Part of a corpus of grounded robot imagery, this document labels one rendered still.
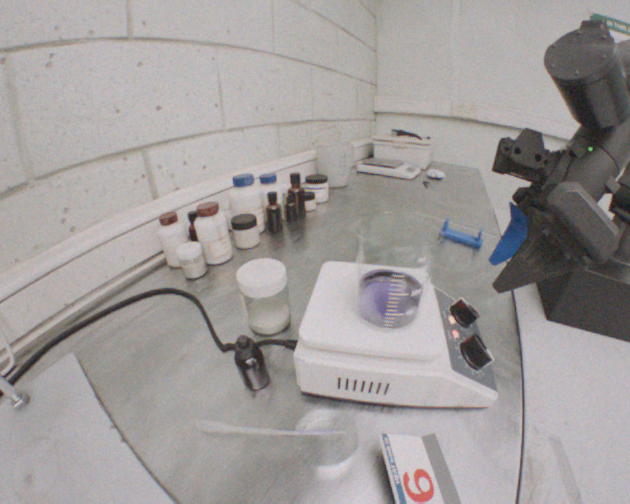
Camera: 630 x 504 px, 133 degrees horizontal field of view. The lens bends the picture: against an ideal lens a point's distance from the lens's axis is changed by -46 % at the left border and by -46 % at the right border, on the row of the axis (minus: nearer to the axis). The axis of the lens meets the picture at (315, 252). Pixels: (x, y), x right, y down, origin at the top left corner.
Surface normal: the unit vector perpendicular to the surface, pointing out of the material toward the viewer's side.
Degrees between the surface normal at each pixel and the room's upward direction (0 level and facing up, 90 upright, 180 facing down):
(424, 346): 0
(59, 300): 90
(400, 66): 90
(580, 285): 90
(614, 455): 0
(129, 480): 0
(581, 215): 77
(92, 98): 90
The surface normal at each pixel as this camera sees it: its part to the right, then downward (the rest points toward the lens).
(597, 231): -0.58, 0.22
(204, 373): -0.03, -0.87
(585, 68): -0.87, -0.31
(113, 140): 0.86, 0.23
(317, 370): -0.22, 0.50
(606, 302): -0.51, 0.44
